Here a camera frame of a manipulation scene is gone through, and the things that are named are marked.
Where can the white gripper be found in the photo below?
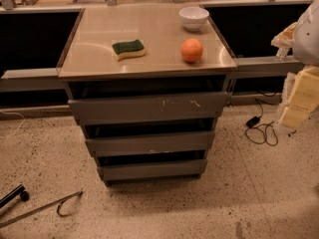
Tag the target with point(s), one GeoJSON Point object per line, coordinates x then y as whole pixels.
{"type": "Point", "coordinates": [307, 37]}

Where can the grey bottom drawer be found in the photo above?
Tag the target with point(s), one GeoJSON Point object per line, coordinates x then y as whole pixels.
{"type": "Point", "coordinates": [152, 170]}

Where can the grey drawer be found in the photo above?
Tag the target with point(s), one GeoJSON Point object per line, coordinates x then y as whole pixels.
{"type": "Point", "coordinates": [148, 108]}
{"type": "Point", "coordinates": [152, 170]}
{"type": "Point", "coordinates": [150, 143]}

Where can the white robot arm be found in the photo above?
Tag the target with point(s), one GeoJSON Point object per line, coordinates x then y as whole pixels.
{"type": "Point", "coordinates": [303, 38]}

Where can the grey middle drawer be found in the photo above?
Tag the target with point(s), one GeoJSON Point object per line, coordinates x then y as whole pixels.
{"type": "Point", "coordinates": [150, 143]}

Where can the grey top drawer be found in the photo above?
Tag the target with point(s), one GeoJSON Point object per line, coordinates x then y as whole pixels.
{"type": "Point", "coordinates": [148, 108]}

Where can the grey drawer cabinet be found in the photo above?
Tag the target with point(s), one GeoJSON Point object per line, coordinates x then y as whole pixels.
{"type": "Point", "coordinates": [91, 71]}

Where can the clear plastic water bottle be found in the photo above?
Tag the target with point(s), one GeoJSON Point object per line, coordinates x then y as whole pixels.
{"type": "Point", "coordinates": [282, 53]}

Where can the orange fruit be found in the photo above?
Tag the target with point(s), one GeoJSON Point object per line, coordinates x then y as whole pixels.
{"type": "Point", "coordinates": [191, 50]}

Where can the white bowl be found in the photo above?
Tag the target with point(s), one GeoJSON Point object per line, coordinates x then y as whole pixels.
{"type": "Point", "coordinates": [192, 18]}

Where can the green yellow sponge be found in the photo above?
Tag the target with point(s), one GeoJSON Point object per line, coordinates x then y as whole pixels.
{"type": "Point", "coordinates": [128, 49]}

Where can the metal rod with hook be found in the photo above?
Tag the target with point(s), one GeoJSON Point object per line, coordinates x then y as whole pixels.
{"type": "Point", "coordinates": [58, 203]}

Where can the black caster leg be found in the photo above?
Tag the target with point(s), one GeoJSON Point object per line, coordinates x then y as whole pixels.
{"type": "Point", "coordinates": [18, 191]}

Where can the right grey metal rail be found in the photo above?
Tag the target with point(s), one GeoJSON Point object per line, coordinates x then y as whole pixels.
{"type": "Point", "coordinates": [259, 67]}

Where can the grey metal rail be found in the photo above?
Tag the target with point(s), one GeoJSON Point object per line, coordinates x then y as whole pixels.
{"type": "Point", "coordinates": [259, 67]}
{"type": "Point", "coordinates": [30, 80]}

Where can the left grey metal rail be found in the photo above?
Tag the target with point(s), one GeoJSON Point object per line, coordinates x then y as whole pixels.
{"type": "Point", "coordinates": [30, 80]}

